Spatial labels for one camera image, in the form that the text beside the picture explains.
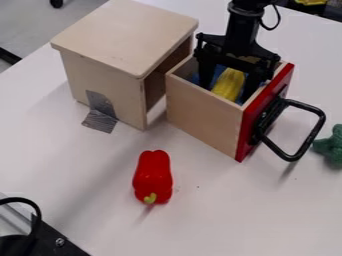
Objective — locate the drawer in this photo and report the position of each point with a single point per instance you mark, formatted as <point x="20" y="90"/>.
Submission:
<point x="236" y="110"/>

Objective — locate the yellow toy corn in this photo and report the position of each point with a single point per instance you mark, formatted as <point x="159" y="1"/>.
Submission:
<point x="229" y="84"/>

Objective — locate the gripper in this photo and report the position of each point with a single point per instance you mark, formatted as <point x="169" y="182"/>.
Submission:
<point x="231" y="52"/>

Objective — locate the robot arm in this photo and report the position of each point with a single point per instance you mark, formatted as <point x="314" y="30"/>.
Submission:
<point x="242" y="23"/>

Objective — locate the red toy pepper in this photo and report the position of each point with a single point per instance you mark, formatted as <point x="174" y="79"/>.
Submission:
<point x="152" y="177"/>

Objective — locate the blue cloth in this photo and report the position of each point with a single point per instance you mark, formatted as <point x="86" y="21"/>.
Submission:
<point x="218" y="75"/>

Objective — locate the green toy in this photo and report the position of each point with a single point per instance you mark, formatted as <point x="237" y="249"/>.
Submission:
<point x="330" y="145"/>

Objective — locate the cabinet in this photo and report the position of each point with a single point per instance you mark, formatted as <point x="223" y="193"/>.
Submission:
<point x="124" y="56"/>

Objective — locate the grey tape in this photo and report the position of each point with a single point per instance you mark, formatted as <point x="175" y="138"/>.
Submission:
<point x="100" y="112"/>

